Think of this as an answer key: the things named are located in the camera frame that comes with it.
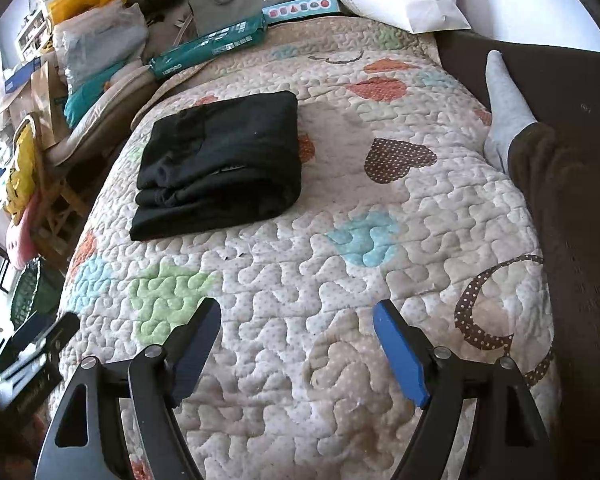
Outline black pants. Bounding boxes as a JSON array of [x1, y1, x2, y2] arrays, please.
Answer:
[[128, 90, 304, 242]]

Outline dark brown sofa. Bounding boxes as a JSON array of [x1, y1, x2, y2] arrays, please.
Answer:
[[437, 30, 600, 133]]

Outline person's leg in brown trousers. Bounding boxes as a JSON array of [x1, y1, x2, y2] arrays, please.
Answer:
[[506, 122, 600, 480]]

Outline wooden chair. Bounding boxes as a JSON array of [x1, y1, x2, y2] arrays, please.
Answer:
[[27, 114, 94, 262]]

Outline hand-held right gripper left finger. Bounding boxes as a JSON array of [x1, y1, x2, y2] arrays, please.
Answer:
[[34, 296, 223, 480]]

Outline beige cushion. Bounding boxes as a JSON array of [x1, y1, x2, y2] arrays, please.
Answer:
[[45, 66, 182, 162]]

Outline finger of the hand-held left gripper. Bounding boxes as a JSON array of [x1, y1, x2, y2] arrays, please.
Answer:
[[41, 312, 81, 357]]

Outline light blue flat box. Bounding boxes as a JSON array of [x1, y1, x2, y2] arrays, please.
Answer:
[[261, 0, 341, 24]]

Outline green woven basket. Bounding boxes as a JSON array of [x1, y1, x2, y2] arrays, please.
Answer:
[[9, 257, 67, 332]]

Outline quilted heart print blanket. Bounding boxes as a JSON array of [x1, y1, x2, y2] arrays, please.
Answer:
[[55, 12, 562, 480]]

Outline pink cushion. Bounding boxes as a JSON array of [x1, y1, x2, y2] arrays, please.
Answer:
[[7, 192, 44, 269]]

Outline yellow plastic bag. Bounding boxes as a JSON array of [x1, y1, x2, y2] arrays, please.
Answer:
[[4, 122, 39, 227]]

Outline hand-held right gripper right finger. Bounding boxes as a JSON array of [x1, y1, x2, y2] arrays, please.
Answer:
[[372, 299, 554, 480]]

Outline silver plastic bag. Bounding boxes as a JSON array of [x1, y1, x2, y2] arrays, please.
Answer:
[[54, 4, 149, 87]]

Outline person's grey socked foot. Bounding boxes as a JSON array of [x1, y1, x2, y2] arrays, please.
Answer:
[[482, 50, 539, 172]]

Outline teal cushion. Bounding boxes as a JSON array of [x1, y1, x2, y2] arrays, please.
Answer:
[[63, 62, 147, 129]]

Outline brown paper bag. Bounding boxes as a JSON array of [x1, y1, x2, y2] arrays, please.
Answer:
[[29, 55, 74, 147]]

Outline long green packet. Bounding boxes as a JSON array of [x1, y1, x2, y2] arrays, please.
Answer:
[[147, 14, 269, 80]]

